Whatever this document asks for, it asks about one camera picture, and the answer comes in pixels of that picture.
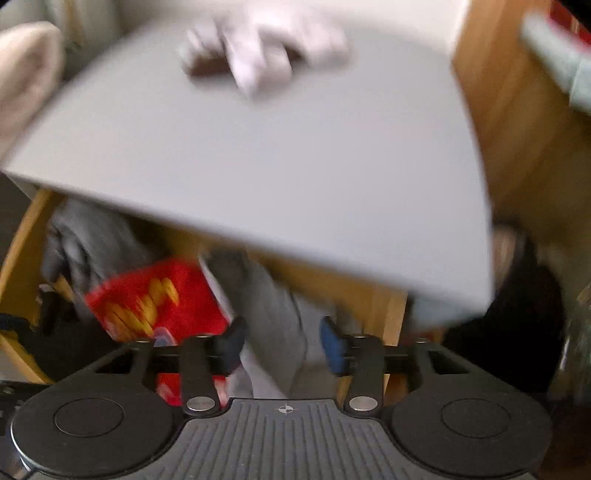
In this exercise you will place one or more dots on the red cloth yellow print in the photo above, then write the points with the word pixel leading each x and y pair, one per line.
pixel 147 300

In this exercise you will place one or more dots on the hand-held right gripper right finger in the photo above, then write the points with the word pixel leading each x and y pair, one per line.
pixel 333 346

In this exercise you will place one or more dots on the grey nightstand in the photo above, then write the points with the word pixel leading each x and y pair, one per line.
pixel 254 161

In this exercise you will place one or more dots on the pale green cloth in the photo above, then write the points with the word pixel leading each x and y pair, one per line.
pixel 558 60

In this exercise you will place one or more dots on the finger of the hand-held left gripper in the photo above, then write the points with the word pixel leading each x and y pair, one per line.
pixel 14 323

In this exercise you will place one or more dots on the dark cloth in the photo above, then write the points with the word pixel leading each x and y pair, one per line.
pixel 508 323

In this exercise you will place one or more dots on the light grey cloth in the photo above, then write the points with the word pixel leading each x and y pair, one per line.
pixel 272 323

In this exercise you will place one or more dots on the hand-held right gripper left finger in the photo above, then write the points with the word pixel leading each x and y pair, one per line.
pixel 233 344

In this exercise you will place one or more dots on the beige pink blanket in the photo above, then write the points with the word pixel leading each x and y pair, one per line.
pixel 27 78

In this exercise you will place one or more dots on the white cloth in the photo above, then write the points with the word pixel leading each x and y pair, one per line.
pixel 272 50

